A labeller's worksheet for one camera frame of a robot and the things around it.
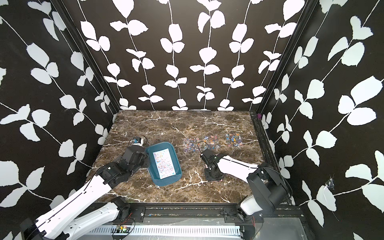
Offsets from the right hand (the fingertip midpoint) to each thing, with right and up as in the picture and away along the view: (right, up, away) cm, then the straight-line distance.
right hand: (209, 176), depth 87 cm
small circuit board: (-43, -20, -16) cm, 50 cm away
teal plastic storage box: (-32, +6, -4) cm, 33 cm away
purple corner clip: (+45, +38, +36) cm, 69 cm away
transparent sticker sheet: (+19, +20, +17) cm, 32 cm away
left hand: (-33, +16, -9) cm, 38 cm away
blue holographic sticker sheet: (-26, +8, -3) cm, 28 cm away
